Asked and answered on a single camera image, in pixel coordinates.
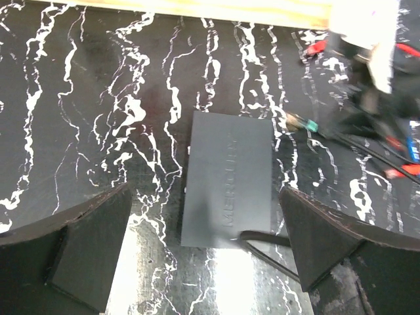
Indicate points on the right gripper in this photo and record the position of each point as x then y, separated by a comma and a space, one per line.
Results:
373, 114

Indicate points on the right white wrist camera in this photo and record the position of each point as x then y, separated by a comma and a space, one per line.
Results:
366, 30

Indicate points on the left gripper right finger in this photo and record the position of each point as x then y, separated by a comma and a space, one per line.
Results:
346, 265

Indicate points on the black network switch box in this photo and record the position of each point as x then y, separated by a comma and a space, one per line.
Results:
229, 180

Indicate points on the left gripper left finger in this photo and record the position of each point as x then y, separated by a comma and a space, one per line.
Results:
65, 263

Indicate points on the wooden rack frame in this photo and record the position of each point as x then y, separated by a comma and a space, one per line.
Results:
306, 14

